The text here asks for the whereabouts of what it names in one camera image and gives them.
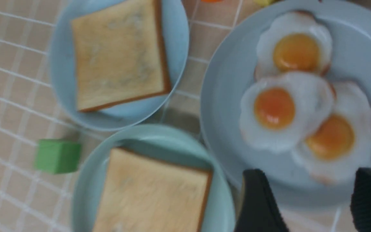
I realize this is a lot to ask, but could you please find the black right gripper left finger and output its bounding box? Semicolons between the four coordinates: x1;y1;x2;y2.
234;169;290;232

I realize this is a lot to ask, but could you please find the fried egg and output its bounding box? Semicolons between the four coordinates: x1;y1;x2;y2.
239;72;336;154
254;10;333;80
291;81;371;185

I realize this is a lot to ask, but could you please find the toast slice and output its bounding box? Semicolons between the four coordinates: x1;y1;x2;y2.
71;0;171;112
93;147;214;232

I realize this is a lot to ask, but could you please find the green plate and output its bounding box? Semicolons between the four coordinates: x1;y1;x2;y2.
70;124;236;232

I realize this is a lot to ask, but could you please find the fried egg back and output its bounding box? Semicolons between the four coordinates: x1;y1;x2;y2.
254;10;333;80

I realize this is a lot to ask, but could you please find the light blue plate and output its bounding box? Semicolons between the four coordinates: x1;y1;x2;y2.
48;0;190;131

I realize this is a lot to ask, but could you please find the yellow cube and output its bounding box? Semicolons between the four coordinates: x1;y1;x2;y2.
254;0;278;7

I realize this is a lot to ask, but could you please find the green cube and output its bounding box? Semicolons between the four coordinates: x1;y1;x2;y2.
33;139;81;174

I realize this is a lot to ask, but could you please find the orange fruit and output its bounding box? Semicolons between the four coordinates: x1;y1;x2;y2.
201;0;222;3

